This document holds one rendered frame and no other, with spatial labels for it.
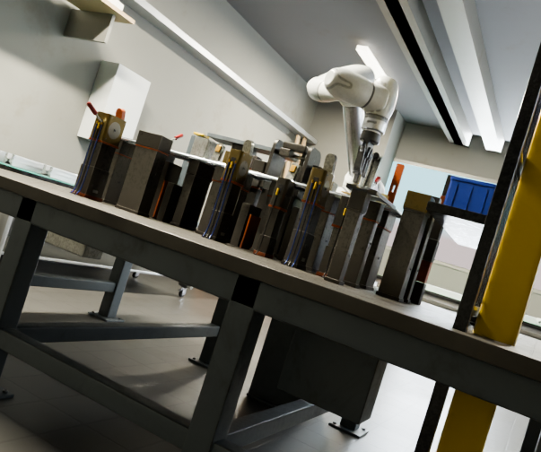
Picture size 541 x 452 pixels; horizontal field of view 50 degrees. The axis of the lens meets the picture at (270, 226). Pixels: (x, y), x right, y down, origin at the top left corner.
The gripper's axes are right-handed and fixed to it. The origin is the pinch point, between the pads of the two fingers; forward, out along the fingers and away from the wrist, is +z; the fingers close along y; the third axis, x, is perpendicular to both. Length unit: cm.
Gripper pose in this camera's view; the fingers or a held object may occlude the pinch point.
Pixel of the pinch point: (355, 184)
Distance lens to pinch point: 218.1
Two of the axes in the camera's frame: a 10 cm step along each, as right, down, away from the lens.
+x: 8.6, 2.6, -4.3
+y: -4.0, -1.5, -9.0
